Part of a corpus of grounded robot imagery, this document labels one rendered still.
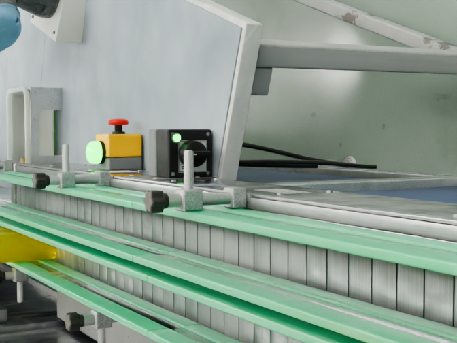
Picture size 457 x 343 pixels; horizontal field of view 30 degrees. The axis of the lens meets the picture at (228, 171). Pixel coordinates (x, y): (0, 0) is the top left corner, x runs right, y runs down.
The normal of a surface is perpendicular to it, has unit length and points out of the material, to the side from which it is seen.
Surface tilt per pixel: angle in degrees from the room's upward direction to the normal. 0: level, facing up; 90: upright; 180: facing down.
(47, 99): 90
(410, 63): 90
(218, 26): 0
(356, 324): 90
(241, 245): 0
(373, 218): 0
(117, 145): 90
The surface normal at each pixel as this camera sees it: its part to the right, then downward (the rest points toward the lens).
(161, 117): -0.87, 0.03
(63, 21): 0.47, 0.37
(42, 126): 0.49, 0.04
